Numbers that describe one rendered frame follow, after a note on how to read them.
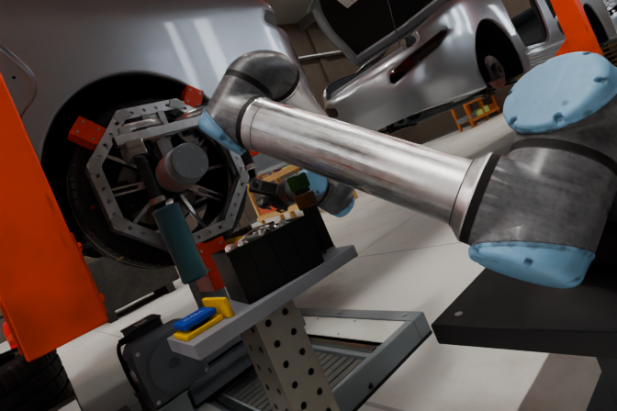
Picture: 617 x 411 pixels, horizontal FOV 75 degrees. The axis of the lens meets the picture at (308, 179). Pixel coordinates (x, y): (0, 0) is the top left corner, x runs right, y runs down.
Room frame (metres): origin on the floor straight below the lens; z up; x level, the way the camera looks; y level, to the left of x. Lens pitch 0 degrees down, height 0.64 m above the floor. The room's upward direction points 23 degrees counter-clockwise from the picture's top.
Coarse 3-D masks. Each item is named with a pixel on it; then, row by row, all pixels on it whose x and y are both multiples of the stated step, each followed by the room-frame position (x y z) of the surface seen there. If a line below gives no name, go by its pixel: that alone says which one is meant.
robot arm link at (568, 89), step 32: (544, 64) 0.62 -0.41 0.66; (576, 64) 0.57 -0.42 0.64; (608, 64) 0.54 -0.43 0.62; (512, 96) 0.63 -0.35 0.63; (544, 96) 0.58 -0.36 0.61; (576, 96) 0.54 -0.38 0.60; (608, 96) 0.53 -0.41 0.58; (512, 128) 0.61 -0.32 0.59; (544, 128) 0.56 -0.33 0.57; (576, 128) 0.55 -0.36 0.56; (608, 128) 0.54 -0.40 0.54; (608, 160) 0.54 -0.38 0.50
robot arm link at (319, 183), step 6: (294, 174) 1.30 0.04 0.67; (312, 174) 1.25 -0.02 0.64; (312, 180) 1.24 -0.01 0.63; (318, 180) 1.25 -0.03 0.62; (324, 180) 1.26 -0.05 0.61; (288, 186) 1.29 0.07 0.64; (312, 186) 1.24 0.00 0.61; (318, 186) 1.25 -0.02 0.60; (324, 186) 1.26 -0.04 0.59; (288, 192) 1.30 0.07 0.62; (318, 192) 1.24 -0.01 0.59; (324, 192) 1.27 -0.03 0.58; (288, 198) 1.32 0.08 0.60; (294, 198) 1.30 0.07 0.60; (318, 198) 1.27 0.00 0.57
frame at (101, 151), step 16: (128, 112) 1.41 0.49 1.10; (144, 112) 1.45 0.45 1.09; (176, 112) 1.54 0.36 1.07; (112, 128) 1.37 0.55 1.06; (112, 144) 1.36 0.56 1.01; (96, 160) 1.31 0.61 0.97; (240, 160) 1.62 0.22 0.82; (96, 176) 1.33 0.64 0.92; (240, 176) 1.60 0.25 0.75; (96, 192) 1.31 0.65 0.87; (240, 192) 1.58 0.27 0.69; (112, 208) 1.31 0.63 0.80; (224, 208) 1.58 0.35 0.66; (112, 224) 1.30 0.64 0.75; (128, 224) 1.32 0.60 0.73; (224, 224) 1.51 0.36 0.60; (144, 240) 1.35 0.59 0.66; (160, 240) 1.37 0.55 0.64
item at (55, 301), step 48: (0, 96) 0.89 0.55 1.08; (0, 144) 0.87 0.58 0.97; (0, 192) 0.85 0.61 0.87; (48, 192) 0.90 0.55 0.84; (0, 240) 0.83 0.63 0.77; (48, 240) 0.87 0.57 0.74; (0, 288) 0.81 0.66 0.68; (48, 288) 0.85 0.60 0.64; (96, 288) 0.91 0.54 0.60; (48, 336) 0.83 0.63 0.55
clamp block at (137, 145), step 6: (126, 144) 1.17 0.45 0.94; (132, 144) 1.18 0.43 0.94; (138, 144) 1.19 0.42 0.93; (120, 150) 1.23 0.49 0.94; (126, 150) 1.19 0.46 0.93; (132, 150) 1.17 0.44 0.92; (138, 150) 1.18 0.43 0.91; (144, 150) 1.19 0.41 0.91; (126, 156) 1.20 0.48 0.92; (132, 156) 1.17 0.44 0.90; (126, 162) 1.22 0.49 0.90; (132, 162) 1.25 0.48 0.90
